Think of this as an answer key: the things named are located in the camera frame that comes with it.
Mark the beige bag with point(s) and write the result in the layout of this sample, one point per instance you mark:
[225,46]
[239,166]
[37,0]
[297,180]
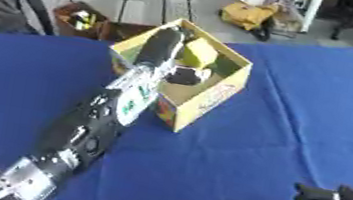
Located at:
[288,18]

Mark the yellow bag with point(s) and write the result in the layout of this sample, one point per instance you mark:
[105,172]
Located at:
[247,14]

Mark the brown cardboard box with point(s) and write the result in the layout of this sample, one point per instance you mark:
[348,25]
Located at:
[123,31]

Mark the yellow cardboard box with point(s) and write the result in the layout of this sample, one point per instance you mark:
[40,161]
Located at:
[209,100]

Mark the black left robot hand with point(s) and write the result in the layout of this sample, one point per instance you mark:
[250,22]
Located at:
[159,47]

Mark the yellow block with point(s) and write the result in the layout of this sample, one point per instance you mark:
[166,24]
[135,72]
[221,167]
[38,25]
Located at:
[199,53]

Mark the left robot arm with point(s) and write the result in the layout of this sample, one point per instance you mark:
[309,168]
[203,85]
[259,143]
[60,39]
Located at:
[87,125]

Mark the black and white soft toy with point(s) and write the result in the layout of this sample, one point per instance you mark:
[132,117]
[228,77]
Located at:
[185,75]

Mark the brown bag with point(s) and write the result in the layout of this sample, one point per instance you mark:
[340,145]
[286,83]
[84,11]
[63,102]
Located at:
[77,20]

